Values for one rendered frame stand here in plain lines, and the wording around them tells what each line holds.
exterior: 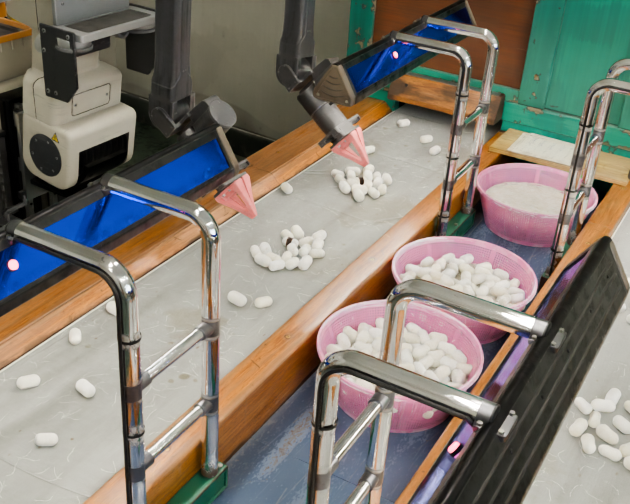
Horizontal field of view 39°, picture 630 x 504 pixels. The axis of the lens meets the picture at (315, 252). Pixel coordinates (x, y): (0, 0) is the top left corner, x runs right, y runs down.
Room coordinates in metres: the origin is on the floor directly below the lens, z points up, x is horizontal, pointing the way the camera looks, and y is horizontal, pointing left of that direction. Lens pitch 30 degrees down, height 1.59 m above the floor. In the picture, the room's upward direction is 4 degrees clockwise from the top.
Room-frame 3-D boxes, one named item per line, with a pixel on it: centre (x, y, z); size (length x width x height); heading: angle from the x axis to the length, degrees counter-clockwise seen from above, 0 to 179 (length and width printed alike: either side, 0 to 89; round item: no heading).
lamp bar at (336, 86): (1.77, -0.15, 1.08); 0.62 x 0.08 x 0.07; 152
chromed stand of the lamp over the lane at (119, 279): (0.87, 0.23, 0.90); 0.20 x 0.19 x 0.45; 152
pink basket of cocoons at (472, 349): (1.16, -0.15, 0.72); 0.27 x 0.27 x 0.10
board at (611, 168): (1.99, -0.58, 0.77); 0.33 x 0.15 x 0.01; 62
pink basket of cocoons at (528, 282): (1.41, -0.28, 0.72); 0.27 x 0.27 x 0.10
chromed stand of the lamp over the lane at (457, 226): (1.73, -0.22, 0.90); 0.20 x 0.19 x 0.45; 152
